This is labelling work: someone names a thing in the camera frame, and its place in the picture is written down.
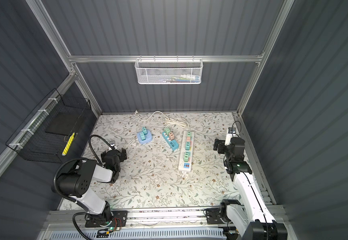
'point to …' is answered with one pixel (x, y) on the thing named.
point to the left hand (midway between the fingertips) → (113, 150)
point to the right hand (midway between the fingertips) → (228, 139)
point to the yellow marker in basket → (68, 143)
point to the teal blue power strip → (172, 143)
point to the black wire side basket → (49, 134)
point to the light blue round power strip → (148, 137)
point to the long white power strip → (186, 151)
